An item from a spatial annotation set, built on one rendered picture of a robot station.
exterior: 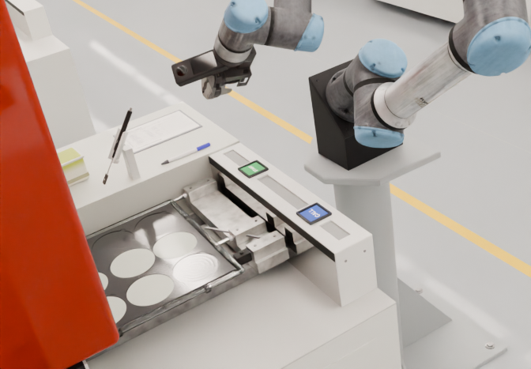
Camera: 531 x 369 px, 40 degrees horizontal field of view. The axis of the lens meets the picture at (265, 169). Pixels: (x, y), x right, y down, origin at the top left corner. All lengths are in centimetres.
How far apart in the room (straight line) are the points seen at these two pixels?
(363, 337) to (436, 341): 109
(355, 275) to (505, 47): 53
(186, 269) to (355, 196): 64
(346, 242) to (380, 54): 52
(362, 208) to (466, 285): 88
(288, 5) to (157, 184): 62
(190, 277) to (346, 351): 36
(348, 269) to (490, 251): 156
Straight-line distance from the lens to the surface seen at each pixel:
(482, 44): 142
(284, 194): 165
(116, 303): 156
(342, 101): 190
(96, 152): 202
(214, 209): 179
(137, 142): 200
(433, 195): 333
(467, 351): 258
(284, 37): 141
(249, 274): 164
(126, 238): 174
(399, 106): 166
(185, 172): 185
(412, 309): 251
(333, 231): 152
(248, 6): 138
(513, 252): 301
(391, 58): 180
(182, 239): 168
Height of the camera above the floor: 184
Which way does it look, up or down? 30 degrees down
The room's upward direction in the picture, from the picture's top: 10 degrees counter-clockwise
